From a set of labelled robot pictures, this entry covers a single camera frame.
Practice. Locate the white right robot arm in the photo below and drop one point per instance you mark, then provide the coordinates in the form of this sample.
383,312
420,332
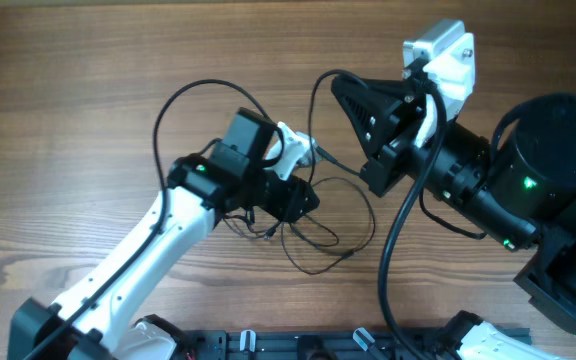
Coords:
517,187

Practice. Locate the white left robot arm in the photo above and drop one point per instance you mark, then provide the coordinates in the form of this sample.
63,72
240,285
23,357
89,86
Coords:
252,166

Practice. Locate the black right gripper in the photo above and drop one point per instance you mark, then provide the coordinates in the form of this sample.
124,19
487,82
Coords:
394,140

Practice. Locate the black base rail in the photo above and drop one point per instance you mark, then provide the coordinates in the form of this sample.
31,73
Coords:
220,345

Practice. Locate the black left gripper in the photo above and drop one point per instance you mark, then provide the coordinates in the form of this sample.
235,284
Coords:
289,206

